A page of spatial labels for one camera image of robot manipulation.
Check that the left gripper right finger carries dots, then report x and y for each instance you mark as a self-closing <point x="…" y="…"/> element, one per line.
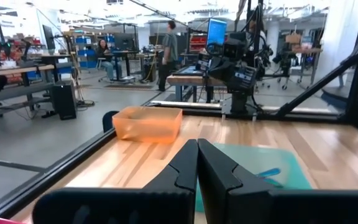
<point x="259" y="207"/>

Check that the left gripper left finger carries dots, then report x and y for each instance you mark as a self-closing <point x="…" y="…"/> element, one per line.
<point x="120" y="205"/>

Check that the rainbow iridescent spoon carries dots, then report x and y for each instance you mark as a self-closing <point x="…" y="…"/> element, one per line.
<point x="270" y="172"/>

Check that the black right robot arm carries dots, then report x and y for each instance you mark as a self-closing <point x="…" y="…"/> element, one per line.
<point x="239" y="102"/>

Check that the wooden-top table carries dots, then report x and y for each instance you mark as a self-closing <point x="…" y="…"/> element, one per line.
<point x="191" y="80"/>

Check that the red parts rack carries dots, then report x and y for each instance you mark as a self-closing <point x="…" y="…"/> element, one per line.
<point x="197" y="43"/>

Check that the blue-screen monitor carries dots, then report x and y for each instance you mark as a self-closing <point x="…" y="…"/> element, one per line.
<point x="216" y="31"/>

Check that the teal green plastic bin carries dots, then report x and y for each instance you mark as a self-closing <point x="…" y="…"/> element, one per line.
<point x="259" y="158"/>

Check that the person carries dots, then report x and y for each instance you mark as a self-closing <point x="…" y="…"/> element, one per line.
<point x="169" y="46"/>
<point x="102" y="51"/>

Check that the cardboard box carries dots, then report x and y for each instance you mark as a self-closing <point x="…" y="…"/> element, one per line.
<point x="292" y="39"/>

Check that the orange plastic bin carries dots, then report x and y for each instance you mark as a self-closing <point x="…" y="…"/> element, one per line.
<point x="148" y="127"/>

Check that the black chair back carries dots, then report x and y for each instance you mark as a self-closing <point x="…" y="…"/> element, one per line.
<point x="108" y="119"/>

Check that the distant robot workbench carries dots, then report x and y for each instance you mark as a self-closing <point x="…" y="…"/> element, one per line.
<point x="303" y="49"/>

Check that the black office desk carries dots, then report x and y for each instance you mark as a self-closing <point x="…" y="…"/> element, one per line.
<point x="126" y="53"/>

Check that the black computer tower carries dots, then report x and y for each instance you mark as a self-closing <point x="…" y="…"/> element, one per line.
<point x="64" y="99"/>

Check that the blue storage bins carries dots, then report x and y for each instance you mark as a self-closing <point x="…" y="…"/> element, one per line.
<point x="87" y="62"/>

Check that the black monitor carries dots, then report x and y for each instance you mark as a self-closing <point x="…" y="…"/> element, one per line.
<point x="48" y="37"/>

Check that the wooden-top workbench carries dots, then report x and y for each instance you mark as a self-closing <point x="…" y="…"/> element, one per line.
<point x="11" y="70"/>

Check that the black aluminium table frame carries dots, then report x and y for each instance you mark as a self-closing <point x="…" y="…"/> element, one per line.
<point x="42" y="177"/>

